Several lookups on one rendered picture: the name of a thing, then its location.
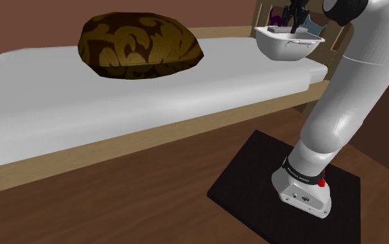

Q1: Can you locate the blue-grey flat object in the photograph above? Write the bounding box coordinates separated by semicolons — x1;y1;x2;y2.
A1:
301;13;329;37

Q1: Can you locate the purple curved object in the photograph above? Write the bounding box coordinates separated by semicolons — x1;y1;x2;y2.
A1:
269;8;285;28

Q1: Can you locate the grey flat object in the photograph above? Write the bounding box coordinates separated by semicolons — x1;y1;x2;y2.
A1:
266;26;292;34

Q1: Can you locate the brown patterned pillow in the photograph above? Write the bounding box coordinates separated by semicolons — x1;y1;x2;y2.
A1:
77;12;205;80

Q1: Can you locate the wooden bed with white mattress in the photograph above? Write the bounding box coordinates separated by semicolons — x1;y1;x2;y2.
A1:
0;0;354;234

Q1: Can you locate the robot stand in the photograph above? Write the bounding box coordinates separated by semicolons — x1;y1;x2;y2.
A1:
207;129;363;244

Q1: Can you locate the white tub with handle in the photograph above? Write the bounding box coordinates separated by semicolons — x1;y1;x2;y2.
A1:
254;25;326;62

